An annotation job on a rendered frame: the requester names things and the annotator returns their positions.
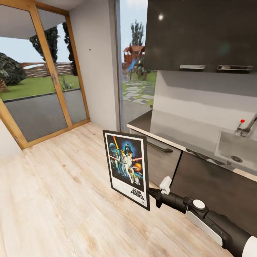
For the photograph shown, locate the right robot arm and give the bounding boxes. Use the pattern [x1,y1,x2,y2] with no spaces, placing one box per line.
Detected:
[146,176,257,257]

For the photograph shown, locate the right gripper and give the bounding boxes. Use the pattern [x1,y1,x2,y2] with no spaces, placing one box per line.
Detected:
[146,188,177,209]

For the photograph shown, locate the poster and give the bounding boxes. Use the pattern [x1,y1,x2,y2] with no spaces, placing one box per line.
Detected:
[103,130,150,211]

